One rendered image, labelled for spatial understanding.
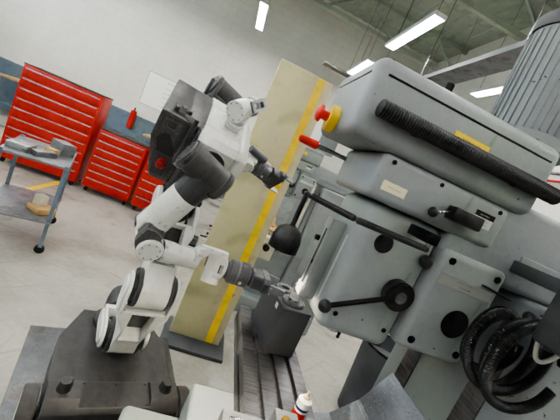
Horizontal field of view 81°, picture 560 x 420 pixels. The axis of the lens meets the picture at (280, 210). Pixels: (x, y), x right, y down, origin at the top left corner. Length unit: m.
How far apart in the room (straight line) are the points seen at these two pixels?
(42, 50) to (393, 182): 10.73
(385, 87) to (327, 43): 9.79
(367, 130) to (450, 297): 0.44
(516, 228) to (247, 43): 9.54
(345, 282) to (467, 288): 0.29
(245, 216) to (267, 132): 0.66
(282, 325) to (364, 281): 0.55
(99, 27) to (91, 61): 0.86
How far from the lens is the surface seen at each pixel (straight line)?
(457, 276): 0.86
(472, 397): 1.06
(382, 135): 0.69
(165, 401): 1.53
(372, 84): 0.70
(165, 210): 0.97
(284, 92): 2.53
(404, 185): 0.73
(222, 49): 10.07
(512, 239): 0.93
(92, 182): 5.82
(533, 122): 0.96
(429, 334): 0.89
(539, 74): 1.01
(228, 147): 1.03
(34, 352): 1.95
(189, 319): 2.88
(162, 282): 1.29
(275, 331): 1.26
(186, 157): 0.90
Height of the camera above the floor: 1.62
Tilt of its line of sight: 8 degrees down
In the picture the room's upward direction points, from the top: 24 degrees clockwise
